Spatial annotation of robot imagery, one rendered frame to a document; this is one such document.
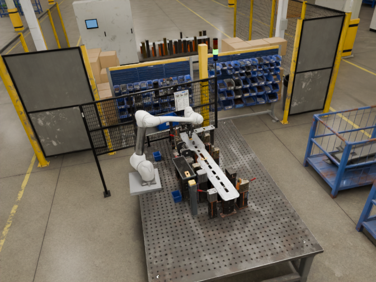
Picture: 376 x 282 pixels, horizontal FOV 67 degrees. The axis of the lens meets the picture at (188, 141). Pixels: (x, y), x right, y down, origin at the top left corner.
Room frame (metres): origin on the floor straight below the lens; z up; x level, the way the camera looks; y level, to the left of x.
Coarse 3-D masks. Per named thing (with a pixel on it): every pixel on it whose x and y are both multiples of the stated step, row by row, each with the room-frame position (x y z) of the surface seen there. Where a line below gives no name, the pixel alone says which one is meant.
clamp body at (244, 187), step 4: (244, 180) 2.20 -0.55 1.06; (240, 184) 2.15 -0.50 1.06; (244, 184) 2.15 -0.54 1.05; (248, 184) 2.17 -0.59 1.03; (240, 188) 2.14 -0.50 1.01; (244, 188) 2.16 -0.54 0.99; (248, 188) 2.17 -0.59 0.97; (240, 192) 2.14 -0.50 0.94; (244, 192) 2.16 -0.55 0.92; (240, 196) 2.14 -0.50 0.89; (244, 196) 2.16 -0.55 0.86; (236, 200) 2.21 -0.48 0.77; (240, 200) 2.14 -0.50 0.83; (244, 200) 2.16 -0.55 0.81; (236, 204) 2.20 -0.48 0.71; (240, 204) 2.14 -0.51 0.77; (244, 204) 2.16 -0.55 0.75; (240, 208) 2.14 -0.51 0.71
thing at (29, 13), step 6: (24, 0) 6.13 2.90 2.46; (24, 6) 6.13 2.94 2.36; (30, 6) 6.16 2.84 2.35; (24, 12) 6.12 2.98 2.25; (30, 12) 6.14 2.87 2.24; (30, 18) 6.13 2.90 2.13; (30, 24) 6.12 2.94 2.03; (36, 24) 6.17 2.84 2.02; (30, 30) 6.12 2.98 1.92; (36, 30) 6.14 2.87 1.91; (36, 36) 6.13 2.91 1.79; (42, 36) 6.27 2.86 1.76; (36, 42) 6.12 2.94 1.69; (42, 42) 6.15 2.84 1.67; (36, 48) 6.12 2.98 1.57; (42, 48) 6.14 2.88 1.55
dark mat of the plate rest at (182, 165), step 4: (176, 160) 2.49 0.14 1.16; (180, 160) 2.49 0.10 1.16; (184, 160) 2.48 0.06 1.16; (176, 164) 2.41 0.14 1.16; (180, 164) 2.41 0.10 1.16; (184, 164) 2.40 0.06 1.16; (188, 164) 2.40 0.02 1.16; (180, 168) 2.34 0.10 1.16; (184, 168) 2.34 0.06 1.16; (188, 168) 2.33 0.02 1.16; (180, 172) 2.28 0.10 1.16; (184, 172) 2.28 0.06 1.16; (192, 172) 2.26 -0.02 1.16; (184, 176) 2.21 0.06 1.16
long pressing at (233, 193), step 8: (184, 136) 3.22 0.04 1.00; (192, 136) 3.20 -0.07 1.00; (192, 144) 3.00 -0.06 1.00; (200, 144) 2.99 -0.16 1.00; (200, 152) 2.82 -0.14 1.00; (200, 160) 2.67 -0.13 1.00; (208, 160) 2.66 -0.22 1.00; (208, 168) 2.50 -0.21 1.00; (216, 168) 2.49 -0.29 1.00; (208, 176) 2.36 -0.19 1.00; (224, 176) 2.35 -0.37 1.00; (216, 184) 2.24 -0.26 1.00; (224, 184) 2.23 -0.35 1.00; (224, 192) 2.10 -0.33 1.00; (232, 192) 2.09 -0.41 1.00; (224, 200) 2.00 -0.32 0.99
